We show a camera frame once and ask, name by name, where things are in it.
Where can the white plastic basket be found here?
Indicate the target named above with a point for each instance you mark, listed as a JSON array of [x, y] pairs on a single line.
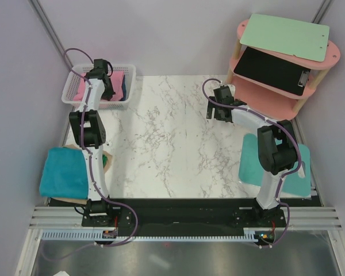
[[73, 82]]

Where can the light green board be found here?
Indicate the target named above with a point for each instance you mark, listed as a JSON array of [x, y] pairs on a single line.
[[291, 37]]

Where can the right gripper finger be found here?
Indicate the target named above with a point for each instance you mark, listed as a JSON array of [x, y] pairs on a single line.
[[209, 111], [219, 114]]

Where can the pink t-shirt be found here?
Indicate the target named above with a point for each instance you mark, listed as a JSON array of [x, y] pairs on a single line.
[[116, 80]]

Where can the dark blue t-shirt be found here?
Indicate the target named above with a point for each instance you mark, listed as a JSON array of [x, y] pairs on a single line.
[[124, 89]]

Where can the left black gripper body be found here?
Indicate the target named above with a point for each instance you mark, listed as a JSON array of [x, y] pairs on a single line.
[[108, 92]]

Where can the black clipboard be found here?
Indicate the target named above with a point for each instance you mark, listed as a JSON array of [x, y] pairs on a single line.
[[272, 71]]

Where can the folded teal t-shirt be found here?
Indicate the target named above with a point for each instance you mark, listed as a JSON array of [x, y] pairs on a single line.
[[64, 174]]

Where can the teal folding board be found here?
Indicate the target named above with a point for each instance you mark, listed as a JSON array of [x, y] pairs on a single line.
[[251, 172]]

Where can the folded tan t-shirt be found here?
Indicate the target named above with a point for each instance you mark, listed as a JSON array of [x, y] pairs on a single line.
[[105, 169]]

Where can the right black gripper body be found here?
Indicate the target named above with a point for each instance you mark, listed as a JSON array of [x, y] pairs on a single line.
[[216, 105]]

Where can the aluminium rail frame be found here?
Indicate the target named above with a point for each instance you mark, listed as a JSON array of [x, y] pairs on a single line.
[[301, 218]]

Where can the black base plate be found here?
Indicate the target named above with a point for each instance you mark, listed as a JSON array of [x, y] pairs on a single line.
[[181, 217]]

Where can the pink three-tier shelf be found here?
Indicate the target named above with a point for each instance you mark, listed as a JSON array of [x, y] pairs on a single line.
[[271, 101]]

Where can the white cable duct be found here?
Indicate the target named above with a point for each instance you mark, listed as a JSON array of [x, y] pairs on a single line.
[[114, 235]]

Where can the folded green t-shirt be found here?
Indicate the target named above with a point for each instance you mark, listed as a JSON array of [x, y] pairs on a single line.
[[104, 160]]

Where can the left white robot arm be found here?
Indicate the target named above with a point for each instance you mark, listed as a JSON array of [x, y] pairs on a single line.
[[90, 134]]

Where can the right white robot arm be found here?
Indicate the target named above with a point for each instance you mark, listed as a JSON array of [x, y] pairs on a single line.
[[278, 150]]

